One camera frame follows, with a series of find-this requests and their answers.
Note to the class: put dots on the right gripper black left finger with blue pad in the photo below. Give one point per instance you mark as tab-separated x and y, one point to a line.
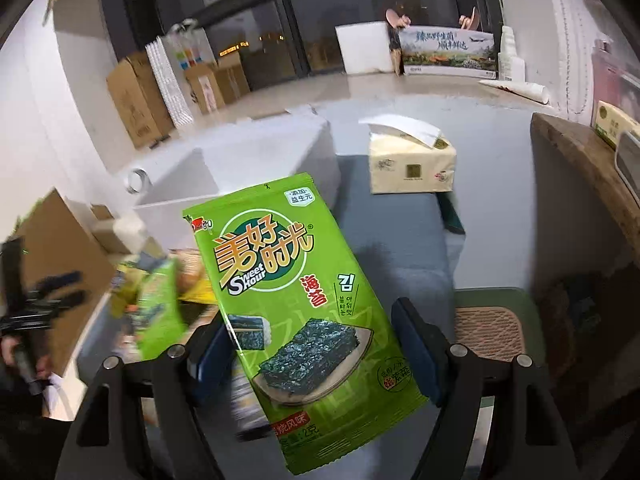
140	420

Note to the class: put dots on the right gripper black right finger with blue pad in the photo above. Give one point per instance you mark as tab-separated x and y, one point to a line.
496	418

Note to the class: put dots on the green seaweed snack bag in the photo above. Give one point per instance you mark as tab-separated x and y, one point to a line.
314	341

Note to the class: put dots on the person's left hand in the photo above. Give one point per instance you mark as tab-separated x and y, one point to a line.
30	359

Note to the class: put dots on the brown cardboard box at left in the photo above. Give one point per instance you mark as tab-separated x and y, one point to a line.
56	243

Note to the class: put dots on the green mat with brown pad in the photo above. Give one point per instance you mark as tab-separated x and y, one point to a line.
499	323

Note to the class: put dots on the clear tape roll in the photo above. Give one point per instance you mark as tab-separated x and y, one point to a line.
137	181

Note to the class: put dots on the wooden side table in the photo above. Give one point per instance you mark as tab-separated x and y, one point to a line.
593	159

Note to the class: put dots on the white storage bin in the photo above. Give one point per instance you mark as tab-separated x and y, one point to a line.
224	159

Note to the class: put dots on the tall brown cardboard box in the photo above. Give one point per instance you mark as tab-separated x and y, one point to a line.
137	98

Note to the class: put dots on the open small cardboard box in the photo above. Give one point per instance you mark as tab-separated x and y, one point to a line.
215	85

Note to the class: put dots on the white polka dot gift bag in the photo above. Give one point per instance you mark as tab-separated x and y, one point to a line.
185	46

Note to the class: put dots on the beige tissue pack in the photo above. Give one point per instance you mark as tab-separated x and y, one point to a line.
407	155

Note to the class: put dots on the landscape printed banner board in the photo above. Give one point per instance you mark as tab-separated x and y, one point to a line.
430	50

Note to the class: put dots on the white foam board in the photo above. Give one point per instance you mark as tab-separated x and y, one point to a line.
365	48

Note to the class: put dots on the white bottle by wall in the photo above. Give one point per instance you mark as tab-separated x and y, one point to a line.
511	67

